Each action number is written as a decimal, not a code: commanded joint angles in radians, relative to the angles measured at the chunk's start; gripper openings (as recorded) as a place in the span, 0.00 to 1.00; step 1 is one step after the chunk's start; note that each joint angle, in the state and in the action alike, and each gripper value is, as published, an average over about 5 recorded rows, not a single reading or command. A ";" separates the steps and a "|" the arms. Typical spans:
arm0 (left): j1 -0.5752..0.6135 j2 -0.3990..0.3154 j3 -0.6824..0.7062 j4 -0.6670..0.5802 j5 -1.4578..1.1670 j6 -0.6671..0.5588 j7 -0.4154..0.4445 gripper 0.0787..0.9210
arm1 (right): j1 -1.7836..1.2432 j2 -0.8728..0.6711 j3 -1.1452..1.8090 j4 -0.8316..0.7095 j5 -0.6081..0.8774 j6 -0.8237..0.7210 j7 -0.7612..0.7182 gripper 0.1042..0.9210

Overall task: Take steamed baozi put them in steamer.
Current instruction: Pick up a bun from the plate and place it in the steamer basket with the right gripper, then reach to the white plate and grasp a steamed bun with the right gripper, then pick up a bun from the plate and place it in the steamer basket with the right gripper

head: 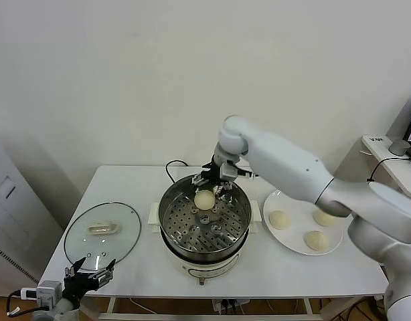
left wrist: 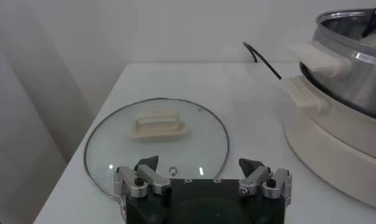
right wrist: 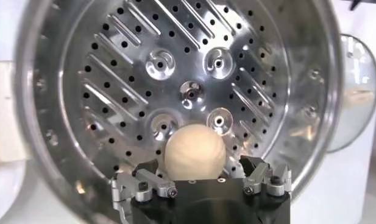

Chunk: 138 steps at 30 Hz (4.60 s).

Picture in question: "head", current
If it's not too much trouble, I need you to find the white steamed baozi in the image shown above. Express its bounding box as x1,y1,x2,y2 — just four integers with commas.
193,189,216,211
313,210,337,227
268,210,290,231
303,230,329,251

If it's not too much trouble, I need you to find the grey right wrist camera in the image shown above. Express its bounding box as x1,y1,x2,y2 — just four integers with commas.
220,162,261,183

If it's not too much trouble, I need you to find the white power strip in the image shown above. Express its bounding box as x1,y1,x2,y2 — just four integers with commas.
211,298,250,315

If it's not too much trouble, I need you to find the white metal cabinet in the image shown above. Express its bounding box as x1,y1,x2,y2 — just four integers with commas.
0,133,64,298

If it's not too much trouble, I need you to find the perforated steel steamer basket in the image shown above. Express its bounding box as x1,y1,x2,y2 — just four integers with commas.
147,173,262,263

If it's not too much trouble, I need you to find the white electric cooker base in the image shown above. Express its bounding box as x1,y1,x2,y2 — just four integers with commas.
151,223,258,287

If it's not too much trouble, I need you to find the round glass pot lid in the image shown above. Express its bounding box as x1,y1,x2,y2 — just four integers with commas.
64,201,142,268

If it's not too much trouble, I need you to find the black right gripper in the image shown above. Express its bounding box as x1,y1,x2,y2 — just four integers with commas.
191,160,232,198

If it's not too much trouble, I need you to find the black cooker power cable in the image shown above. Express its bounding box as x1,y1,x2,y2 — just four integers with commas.
164,160,189,184

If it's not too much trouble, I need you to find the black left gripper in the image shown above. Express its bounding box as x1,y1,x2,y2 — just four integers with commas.
64,257,116,304

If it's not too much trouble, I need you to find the white side desk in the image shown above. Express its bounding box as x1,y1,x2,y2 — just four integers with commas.
331,134,411,201

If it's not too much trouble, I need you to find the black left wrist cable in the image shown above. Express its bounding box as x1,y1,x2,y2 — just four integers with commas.
6,287,39,317

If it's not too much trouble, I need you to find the white round plate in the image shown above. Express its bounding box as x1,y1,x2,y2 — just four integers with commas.
262,189,343,257

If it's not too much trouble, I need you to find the white rectangular table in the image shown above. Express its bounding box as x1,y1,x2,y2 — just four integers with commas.
37,165,392,321

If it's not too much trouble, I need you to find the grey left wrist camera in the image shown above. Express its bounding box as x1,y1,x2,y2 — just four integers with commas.
36,280,64,307

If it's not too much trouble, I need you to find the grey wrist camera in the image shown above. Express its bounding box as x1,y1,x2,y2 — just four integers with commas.
220,162,261,183
36,280,64,307

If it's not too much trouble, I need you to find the grey round desk gadget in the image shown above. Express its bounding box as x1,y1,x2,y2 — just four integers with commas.
388,139,411,156

